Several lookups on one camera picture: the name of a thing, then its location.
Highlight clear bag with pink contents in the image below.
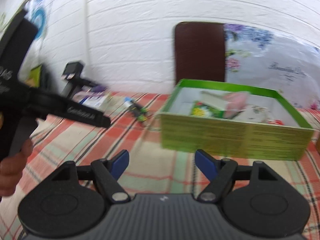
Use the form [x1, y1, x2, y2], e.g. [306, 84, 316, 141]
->
[222, 92, 251, 119]

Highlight white patterned drawstring pouch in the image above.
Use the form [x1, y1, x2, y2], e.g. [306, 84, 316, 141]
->
[233, 105, 284, 125]

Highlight person's left hand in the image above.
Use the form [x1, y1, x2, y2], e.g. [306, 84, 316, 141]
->
[1, 138, 33, 197]

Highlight green cardboard box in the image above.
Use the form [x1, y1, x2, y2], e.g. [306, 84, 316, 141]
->
[159, 79, 314, 160]

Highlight black green markers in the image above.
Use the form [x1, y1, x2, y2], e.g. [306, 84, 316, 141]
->
[124, 97, 149, 124]

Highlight spare black handheld gripper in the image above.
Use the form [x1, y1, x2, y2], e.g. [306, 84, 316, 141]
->
[61, 61, 98, 99]

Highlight colourful card pack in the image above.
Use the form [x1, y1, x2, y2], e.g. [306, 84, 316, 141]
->
[190, 101, 224, 118]

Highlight green flat box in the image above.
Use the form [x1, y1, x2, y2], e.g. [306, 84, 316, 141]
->
[200, 91, 228, 111]

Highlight white blue HP box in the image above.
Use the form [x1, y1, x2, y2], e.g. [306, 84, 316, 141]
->
[73, 94, 109, 111]

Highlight purple small object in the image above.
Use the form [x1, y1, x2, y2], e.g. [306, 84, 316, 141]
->
[91, 85, 108, 93]

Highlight blue paper fan decoration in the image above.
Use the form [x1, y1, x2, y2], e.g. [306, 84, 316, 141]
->
[25, 0, 47, 40]

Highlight dark brown headboard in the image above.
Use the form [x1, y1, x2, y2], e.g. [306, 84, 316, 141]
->
[174, 22, 226, 83]

